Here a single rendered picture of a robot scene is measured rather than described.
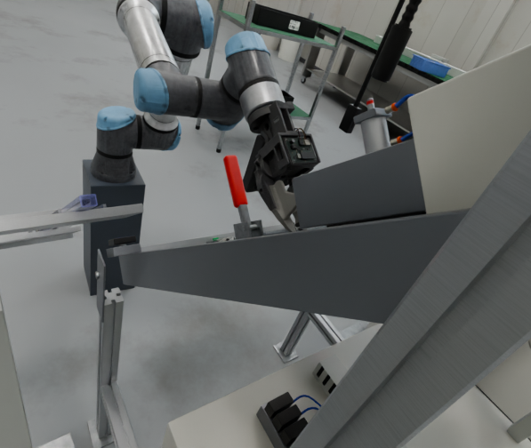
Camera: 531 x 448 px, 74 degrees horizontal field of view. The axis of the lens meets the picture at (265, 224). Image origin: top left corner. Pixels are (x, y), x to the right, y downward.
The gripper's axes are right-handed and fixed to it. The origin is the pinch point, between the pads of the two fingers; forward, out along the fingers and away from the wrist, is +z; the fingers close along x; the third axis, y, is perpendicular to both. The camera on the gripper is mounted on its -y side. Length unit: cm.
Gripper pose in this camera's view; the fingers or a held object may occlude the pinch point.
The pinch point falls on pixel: (294, 228)
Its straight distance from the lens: 59.3
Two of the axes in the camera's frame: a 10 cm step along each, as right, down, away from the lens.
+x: 8.1, -1.3, 5.8
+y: 5.2, -3.2, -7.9
